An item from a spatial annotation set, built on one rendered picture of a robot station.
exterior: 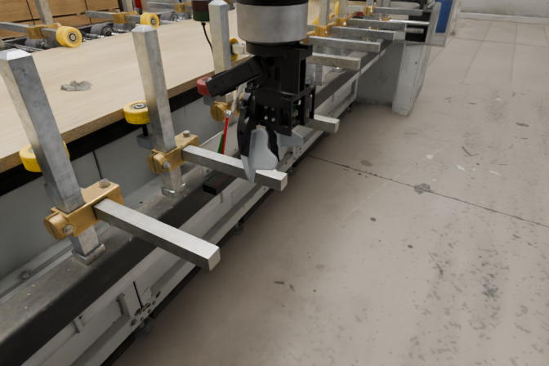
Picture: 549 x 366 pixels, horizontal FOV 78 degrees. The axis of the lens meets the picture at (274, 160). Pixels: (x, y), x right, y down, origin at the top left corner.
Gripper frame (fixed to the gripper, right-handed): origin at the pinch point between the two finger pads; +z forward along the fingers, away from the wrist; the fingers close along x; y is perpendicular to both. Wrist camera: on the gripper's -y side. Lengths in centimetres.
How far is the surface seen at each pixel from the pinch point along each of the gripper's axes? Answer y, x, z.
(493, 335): 56, 70, 94
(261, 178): -8.7, 12.2, 12.8
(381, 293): 15, 66, 94
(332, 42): -26, 86, -1
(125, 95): -56, 15, 4
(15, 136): -55, -13, 4
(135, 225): -18.7, -13.3, 11.8
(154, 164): -33.4, 3.6, 12.8
